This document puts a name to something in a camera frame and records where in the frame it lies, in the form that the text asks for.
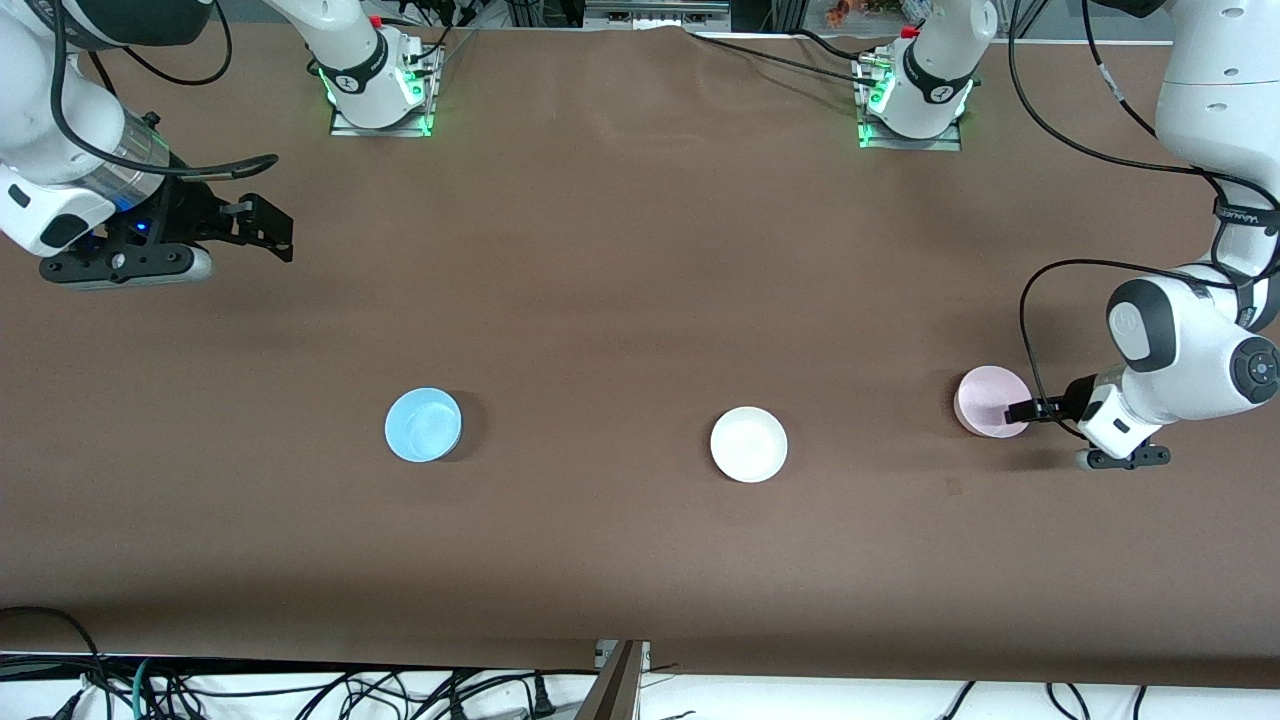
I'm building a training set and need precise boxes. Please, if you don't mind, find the pink bowl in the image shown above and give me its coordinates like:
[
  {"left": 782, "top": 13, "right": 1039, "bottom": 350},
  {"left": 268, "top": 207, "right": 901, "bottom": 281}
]
[{"left": 954, "top": 365, "right": 1033, "bottom": 440}]

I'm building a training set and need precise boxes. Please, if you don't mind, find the blue bowl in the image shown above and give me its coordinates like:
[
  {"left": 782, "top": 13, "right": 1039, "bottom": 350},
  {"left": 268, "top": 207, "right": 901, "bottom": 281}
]
[{"left": 384, "top": 387, "right": 464, "bottom": 464}]

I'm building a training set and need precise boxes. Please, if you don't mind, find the white bowl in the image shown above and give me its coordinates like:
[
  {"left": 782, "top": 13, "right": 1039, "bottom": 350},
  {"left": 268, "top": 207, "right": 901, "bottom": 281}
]
[{"left": 709, "top": 405, "right": 790, "bottom": 485}]

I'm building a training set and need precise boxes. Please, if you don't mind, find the brown table cover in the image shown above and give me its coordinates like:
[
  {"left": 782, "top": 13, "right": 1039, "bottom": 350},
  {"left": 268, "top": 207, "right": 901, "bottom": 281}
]
[{"left": 0, "top": 22, "right": 1280, "bottom": 691}]

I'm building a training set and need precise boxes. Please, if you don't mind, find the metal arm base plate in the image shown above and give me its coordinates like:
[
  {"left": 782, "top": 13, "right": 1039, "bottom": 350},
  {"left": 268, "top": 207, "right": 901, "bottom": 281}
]
[
  {"left": 856, "top": 55, "right": 966, "bottom": 152},
  {"left": 328, "top": 35, "right": 443, "bottom": 138}
]

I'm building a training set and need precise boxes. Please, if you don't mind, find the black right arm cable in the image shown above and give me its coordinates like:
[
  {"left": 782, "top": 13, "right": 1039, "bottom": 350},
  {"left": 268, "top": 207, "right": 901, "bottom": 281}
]
[{"left": 50, "top": 0, "right": 281, "bottom": 181}]

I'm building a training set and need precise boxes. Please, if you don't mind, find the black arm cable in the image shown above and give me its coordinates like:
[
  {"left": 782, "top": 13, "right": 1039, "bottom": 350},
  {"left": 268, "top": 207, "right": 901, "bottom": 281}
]
[
  {"left": 50, "top": 0, "right": 281, "bottom": 181},
  {"left": 1008, "top": 0, "right": 1280, "bottom": 441}
]

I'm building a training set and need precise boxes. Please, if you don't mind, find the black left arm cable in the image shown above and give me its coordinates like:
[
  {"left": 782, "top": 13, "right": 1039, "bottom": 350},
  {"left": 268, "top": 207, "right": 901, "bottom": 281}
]
[{"left": 1008, "top": 0, "right": 1280, "bottom": 441}]

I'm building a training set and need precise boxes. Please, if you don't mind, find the black cable on table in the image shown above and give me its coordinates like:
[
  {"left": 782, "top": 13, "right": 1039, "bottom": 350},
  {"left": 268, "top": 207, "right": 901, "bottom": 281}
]
[{"left": 688, "top": 30, "right": 886, "bottom": 93}]

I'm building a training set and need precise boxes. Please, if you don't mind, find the black floor cable loop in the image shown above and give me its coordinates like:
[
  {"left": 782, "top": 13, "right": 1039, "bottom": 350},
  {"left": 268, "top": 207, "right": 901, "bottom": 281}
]
[{"left": 0, "top": 606, "right": 111, "bottom": 720}]

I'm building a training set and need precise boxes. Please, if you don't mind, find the aluminium frame rail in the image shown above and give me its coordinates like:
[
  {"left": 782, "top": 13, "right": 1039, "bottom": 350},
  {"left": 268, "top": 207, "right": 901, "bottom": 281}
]
[{"left": 584, "top": 0, "right": 732, "bottom": 32}]

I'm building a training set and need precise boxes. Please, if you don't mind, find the black floor cable bundle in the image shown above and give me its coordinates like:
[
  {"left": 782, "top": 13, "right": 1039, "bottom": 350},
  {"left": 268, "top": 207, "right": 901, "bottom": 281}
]
[{"left": 150, "top": 668, "right": 601, "bottom": 720}]

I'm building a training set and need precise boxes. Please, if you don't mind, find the grey metal mount post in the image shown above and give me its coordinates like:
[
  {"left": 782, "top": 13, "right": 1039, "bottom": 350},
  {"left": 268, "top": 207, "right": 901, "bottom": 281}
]
[{"left": 578, "top": 640, "right": 652, "bottom": 720}]

